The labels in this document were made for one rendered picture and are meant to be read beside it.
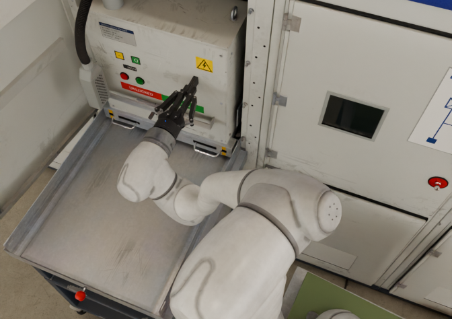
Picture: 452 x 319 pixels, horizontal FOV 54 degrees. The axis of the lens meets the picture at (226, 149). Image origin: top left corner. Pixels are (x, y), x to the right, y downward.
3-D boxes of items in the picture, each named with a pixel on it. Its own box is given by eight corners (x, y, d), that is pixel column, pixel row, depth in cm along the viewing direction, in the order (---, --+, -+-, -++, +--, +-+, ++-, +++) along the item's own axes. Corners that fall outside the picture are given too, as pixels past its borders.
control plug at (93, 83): (101, 110, 157) (89, 75, 143) (89, 106, 158) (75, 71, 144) (112, 95, 161) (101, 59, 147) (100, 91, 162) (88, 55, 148)
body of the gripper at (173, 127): (151, 138, 133) (165, 116, 138) (177, 147, 132) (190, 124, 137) (148, 123, 127) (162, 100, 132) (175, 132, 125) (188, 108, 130)
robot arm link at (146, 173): (130, 141, 127) (160, 169, 134) (101, 186, 119) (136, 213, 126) (153, 136, 120) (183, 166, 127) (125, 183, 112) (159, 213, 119)
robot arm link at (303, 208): (261, 150, 85) (215, 198, 79) (339, 159, 71) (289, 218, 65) (289, 200, 91) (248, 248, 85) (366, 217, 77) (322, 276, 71)
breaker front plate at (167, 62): (224, 149, 166) (225, 52, 126) (109, 111, 175) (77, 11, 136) (226, 146, 166) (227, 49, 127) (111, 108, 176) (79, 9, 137)
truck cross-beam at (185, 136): (231, 158, 169) (231, 149, 164) (105, 116, 180) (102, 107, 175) (236, 147, 171) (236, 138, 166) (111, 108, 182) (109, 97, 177)
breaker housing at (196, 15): (227, 147, 166) (228, 49, 126) (109, 108, 176) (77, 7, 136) (270, 56, 193) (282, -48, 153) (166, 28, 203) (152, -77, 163)
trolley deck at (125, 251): (172, 326, 142) (170, 321, 137) (9, 256, 154) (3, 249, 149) (247, 159, 177) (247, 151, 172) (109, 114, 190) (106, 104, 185)
